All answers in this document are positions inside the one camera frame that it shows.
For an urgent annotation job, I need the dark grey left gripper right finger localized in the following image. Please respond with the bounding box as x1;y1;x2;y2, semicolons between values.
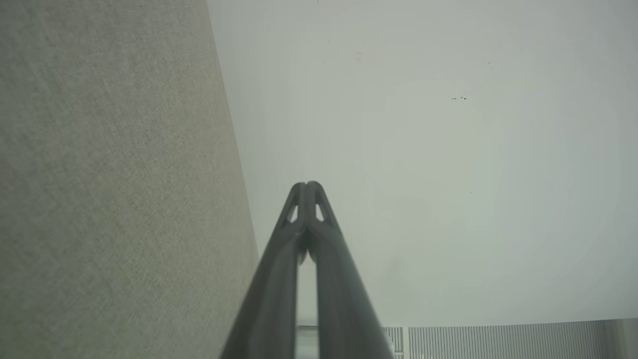
306;180;395;359

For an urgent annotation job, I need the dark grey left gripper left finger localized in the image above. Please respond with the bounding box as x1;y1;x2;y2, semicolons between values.
219;181;307;359

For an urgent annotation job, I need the white ribbed panel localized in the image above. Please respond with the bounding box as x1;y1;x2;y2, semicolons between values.
381;319;638;359

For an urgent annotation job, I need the grey fabric sofa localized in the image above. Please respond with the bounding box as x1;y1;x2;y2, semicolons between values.
0;0;260;359

